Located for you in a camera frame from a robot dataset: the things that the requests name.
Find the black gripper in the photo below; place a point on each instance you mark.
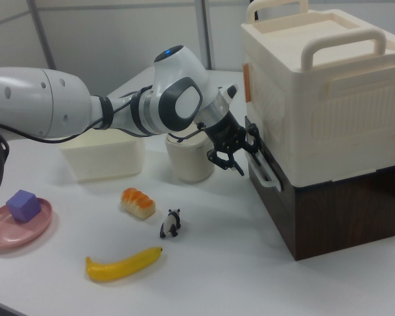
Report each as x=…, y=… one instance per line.
x=224, y=133

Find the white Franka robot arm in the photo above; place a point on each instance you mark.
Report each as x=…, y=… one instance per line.
x=36, y=98

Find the beige small trash can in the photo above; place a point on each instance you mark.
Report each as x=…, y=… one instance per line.
x=187, y=164

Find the orange box latch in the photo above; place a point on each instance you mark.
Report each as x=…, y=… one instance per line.
x=247, y=82

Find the panda figurine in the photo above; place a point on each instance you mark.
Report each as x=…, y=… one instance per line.
x=169, y=225

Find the toy bread loaf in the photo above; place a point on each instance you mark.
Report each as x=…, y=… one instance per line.
x=138, y=204

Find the dark brown wooden cabinet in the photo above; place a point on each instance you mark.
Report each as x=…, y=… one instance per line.
x=349, y=214

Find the white square plastic bin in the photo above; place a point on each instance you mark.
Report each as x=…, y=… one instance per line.
x=102, y=161

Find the yellow toy banana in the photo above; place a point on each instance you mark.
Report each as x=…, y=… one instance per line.
x=118, y=268

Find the purple cube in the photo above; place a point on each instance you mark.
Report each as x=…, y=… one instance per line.
x=23, y=207

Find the pink plate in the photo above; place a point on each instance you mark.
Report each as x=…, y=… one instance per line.
x=6, y=233

